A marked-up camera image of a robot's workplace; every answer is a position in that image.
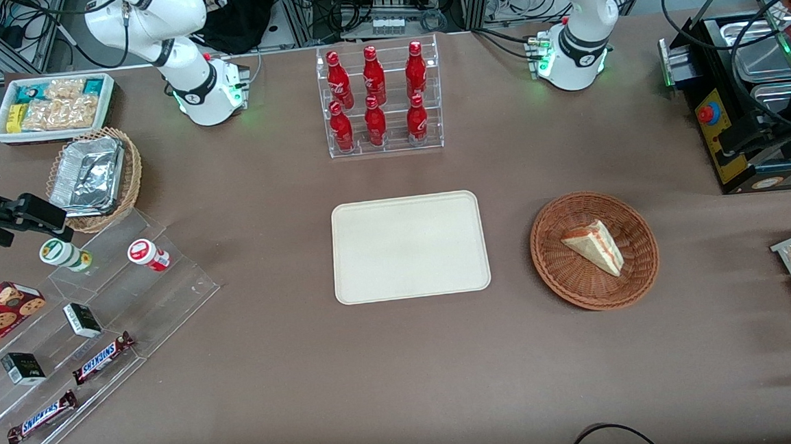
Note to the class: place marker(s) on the red cola bottle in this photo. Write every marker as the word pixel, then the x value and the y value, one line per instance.
pixel 342 132
pixel 376 127
pixel 416 73
pixel 374 79
pixel 339 81
pixel 418 124

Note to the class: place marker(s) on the round brown wicker basket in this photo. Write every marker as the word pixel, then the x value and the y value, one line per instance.
pixel 578 286

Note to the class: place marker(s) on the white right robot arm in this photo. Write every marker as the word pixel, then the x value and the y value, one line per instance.
pixel 194 76

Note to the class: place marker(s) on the light wicker basket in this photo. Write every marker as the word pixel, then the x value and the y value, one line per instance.
pixel 133 176

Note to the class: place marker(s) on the white snack bin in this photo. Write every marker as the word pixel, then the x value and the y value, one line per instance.
pixel 109 95

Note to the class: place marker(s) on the yellow snack pack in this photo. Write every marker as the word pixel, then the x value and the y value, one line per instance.
pixel 13 118

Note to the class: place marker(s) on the beige plastic tray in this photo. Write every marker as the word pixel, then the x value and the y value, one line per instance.
pixel 411 248

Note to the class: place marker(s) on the teal snack pack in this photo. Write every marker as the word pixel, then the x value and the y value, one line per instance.
pixel 27 93
pixel 93 86

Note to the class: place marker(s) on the steel food pan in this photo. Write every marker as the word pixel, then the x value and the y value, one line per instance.
pixel 763 62
pixel 769 97

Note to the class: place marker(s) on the small rice cracker bag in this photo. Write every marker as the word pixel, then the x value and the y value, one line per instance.
pixel 64 88

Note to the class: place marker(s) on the red white drink bottle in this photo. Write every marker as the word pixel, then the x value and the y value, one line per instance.
pixel 145 254

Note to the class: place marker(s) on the Snickers bar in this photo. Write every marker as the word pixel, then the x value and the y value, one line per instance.
pixel 102 358
pixel 42 417

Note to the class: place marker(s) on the red emergency button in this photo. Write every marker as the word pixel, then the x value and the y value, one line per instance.
pixel 708 114

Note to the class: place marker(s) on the clear acrylic stepped display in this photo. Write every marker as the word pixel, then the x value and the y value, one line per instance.
pixel 173 290

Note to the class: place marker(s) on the black food warmer machine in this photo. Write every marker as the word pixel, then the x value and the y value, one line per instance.
pixel 728 160

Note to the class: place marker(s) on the clear acrylic bottle rack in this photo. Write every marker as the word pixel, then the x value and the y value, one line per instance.
pixel 398 146

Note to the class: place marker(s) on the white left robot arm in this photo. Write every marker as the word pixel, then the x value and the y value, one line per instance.
pixel 574 60

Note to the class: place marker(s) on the small black box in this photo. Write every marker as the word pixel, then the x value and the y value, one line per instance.
pixel 82 320
pixel 23 368

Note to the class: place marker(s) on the green white drink cup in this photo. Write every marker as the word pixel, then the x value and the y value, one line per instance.
pixel 61 254

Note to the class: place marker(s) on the triangular sandwich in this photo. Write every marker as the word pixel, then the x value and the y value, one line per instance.
pixel 596 244

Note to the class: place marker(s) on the aluminium foil container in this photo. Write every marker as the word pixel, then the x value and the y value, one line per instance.
pixel 87 175

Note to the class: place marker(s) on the large rice cracker bag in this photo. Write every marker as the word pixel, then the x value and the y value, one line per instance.
pixel 63 113

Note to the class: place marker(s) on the white power strip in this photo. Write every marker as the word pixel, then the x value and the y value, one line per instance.
pixel 388 26

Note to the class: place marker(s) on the black bag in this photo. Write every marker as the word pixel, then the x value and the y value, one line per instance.
pixel 239 19

